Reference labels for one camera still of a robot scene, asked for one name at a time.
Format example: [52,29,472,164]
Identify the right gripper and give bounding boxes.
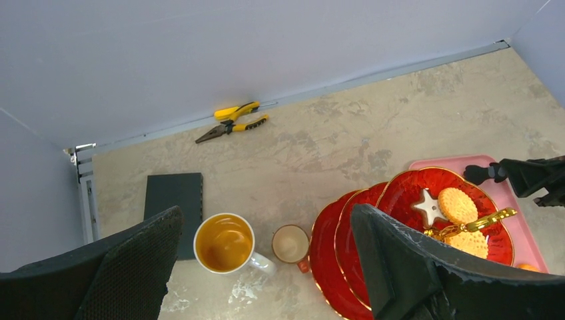
[500,155,564,207]

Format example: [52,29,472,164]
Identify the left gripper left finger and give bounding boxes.
[1,206,183,319]

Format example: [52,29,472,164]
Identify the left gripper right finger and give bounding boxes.
[350,204,564,319]

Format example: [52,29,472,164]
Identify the red three-tier cake stand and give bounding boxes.
[308,167,518,319]

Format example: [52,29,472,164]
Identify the white star cookie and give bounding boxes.
[411,189,448,229]

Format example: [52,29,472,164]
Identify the pink serving tray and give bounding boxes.
[408,155,548,273]

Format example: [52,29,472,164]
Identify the round orange cookie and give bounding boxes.
[444,231,488,259]

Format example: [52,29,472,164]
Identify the round cracker cookie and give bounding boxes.
[438,187,478,225]

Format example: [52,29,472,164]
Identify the metal tongs black tips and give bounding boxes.
[463,162,508,185]

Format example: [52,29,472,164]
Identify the white mug with tea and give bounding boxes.
[193,213,277,276]

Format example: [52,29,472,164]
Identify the orange fish cookie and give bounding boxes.
[516,263,541,273]

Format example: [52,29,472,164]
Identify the black square mat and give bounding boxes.
[144,173,203,261]

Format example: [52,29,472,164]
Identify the small brown cup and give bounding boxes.
[271,224,310,273]

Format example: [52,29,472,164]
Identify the yellow black pliers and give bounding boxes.
[195,101,269,144]

